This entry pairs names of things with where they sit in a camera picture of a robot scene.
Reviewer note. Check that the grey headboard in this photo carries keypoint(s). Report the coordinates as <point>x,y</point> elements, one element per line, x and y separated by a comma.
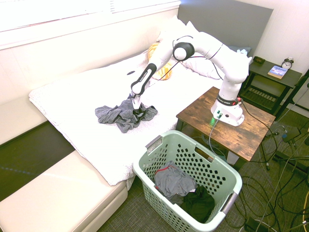
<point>229,21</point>

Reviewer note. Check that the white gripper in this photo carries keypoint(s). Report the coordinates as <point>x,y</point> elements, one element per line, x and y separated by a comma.
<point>137,101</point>

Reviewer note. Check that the black alarm clock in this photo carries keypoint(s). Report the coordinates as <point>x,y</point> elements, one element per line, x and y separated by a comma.
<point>287,64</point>

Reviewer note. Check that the small black flat object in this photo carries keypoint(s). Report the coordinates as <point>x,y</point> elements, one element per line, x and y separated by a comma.
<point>130,72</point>

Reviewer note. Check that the black nightstand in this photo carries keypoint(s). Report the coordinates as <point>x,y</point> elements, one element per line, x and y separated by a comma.
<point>263,68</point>

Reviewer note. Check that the grey garment with red trim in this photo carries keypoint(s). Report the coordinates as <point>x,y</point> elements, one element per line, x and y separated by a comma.
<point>173,181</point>

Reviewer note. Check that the mint green laundry basket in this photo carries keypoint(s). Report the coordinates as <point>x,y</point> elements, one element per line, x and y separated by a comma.
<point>212,174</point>

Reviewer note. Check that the black power brick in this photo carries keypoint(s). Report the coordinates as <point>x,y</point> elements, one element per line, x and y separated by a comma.
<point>292,134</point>

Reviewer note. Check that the grey clothes with black waistband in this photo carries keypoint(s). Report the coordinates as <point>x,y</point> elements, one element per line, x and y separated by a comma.
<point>108,113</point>

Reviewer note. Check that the small black device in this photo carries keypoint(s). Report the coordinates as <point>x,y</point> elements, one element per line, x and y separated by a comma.
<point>258,59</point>

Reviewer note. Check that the white padded bench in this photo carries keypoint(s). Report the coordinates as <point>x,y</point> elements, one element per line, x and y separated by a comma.
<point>60,193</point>

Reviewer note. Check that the rustic wooden side table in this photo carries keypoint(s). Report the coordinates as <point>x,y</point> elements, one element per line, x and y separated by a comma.
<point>241,135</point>

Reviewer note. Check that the plain white pillow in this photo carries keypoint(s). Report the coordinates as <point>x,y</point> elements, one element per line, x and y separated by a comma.
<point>176,29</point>

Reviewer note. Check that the yellow white bolster pillow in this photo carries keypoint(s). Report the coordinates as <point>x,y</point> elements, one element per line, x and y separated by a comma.
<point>164,71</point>

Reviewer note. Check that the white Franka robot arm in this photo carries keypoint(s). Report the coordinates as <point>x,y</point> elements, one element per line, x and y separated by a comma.
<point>229,70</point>

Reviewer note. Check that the blue cover book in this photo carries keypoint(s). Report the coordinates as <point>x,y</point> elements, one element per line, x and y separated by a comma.
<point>277,72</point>

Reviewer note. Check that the white bed mattress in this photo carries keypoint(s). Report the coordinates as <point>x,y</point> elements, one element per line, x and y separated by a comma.
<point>84,145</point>

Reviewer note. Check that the black garment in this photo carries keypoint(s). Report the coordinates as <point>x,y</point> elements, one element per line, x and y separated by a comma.
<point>198,203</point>

